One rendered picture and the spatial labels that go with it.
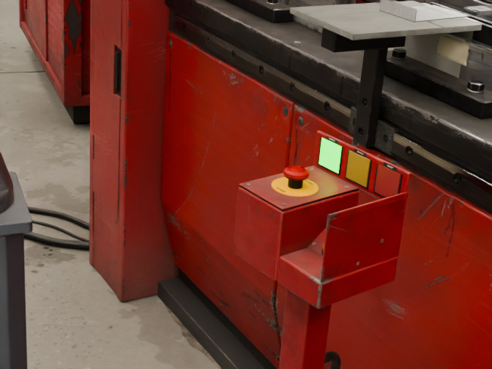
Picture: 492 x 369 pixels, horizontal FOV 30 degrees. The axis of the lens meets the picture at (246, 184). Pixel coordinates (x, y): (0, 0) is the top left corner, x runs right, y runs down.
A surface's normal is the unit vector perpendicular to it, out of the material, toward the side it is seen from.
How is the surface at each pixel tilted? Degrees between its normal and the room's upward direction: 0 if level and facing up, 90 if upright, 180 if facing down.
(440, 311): 90
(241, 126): 90
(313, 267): 0
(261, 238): 90
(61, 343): 0
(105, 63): 90
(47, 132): 0
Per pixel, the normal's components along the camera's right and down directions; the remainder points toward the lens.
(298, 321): -0.78, 0.19
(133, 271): 0.49, 0.38
